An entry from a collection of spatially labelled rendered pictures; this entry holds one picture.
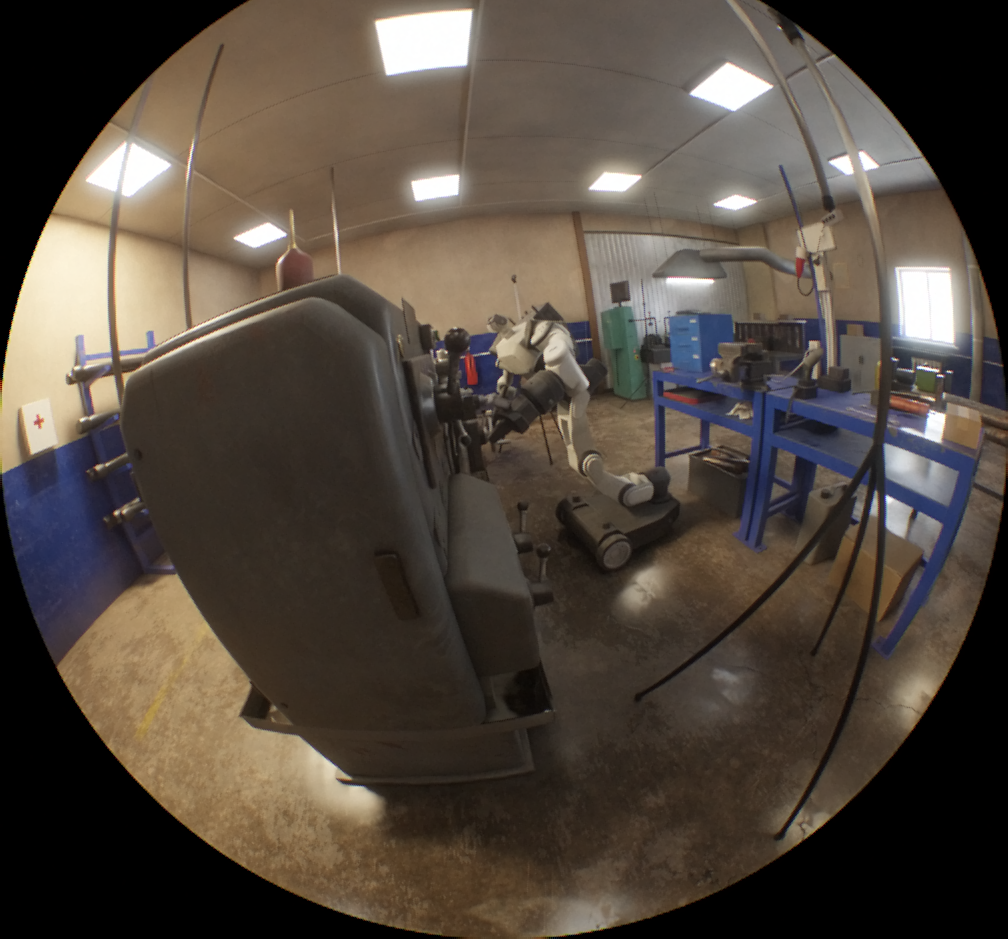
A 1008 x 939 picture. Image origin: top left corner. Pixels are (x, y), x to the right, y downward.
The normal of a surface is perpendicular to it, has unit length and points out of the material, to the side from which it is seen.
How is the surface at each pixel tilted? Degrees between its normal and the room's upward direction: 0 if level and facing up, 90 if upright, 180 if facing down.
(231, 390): 90
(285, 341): 90
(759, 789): 0
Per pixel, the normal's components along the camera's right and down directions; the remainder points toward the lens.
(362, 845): -0.14, -0.95
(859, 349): -0.98, 0.18
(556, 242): 0.14, 0.25
